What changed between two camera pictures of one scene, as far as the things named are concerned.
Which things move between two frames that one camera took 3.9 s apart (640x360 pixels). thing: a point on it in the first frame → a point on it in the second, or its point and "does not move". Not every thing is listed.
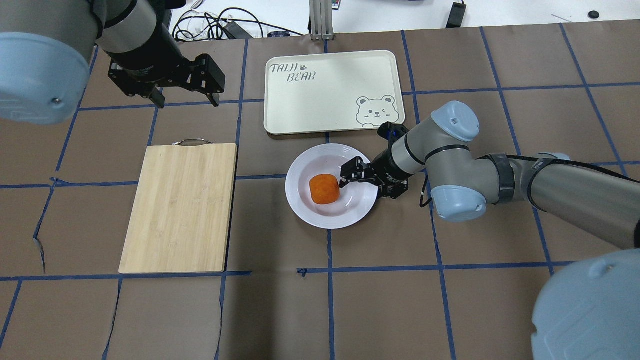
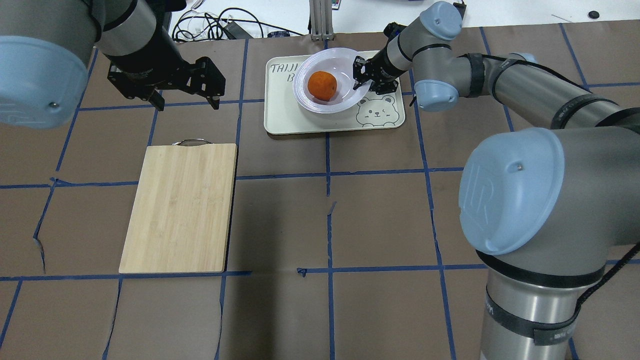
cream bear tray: [332, 91] does not move
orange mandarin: [324, 188] → [322, 85]
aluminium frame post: [321, 20] does not move
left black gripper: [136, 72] does not move
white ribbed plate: [355, 200] → [339, 62]
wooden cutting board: [179, 220] does not move
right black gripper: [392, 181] → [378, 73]
